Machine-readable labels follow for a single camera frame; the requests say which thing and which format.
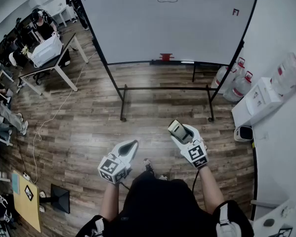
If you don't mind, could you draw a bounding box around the person's right forearm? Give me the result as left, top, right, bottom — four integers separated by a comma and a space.
199, 165, 225, 214

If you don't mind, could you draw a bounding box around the yellow board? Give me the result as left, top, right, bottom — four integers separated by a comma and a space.
12, 170, 42, 233

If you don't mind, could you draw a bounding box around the teal notebook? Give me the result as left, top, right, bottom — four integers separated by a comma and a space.
11, 173, 21, 195

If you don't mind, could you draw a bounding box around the white microwave oven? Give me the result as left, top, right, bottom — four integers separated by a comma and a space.
30, 35, 64, 68

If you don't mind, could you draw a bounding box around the white small device black face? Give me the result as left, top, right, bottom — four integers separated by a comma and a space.
234, 125, 254, 142

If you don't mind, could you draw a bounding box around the black table with white legs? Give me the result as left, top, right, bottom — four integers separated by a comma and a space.
18, 32, 89, 96

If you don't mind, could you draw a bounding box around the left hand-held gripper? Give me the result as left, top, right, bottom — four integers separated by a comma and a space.
97, 139, 139, 185

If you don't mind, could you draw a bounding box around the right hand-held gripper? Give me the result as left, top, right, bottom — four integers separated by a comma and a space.
170, 123, 210, 169

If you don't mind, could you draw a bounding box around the clear water bottle red cap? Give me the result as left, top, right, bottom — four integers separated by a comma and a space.
223, 71, 253, 102
211, 65, 237, 95
233, 57, 246, 78

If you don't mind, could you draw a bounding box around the clear plastic wrapped package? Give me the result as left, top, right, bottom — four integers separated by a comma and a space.
270, 52, 296, 96

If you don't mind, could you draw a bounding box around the person's black clothing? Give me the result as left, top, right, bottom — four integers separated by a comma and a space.
76, 171, 254, 237

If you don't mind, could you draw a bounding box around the person's left forearm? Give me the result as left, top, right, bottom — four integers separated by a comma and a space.
99, 181, 121, 222

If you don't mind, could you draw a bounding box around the black stand base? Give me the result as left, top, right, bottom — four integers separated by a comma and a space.
50, 183, 71, 214

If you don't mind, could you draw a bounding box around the white floor cable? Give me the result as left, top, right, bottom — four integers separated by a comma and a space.
32, 50, 98, 185

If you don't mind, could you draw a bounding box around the white water dispenser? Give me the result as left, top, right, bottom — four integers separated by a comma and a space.
231, 77, 285, 128

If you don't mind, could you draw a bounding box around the black square tag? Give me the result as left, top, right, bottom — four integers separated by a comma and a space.
24, 184, 35, 202

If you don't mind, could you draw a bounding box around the large white curved panel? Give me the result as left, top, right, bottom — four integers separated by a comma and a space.
72, 0, 261, 122

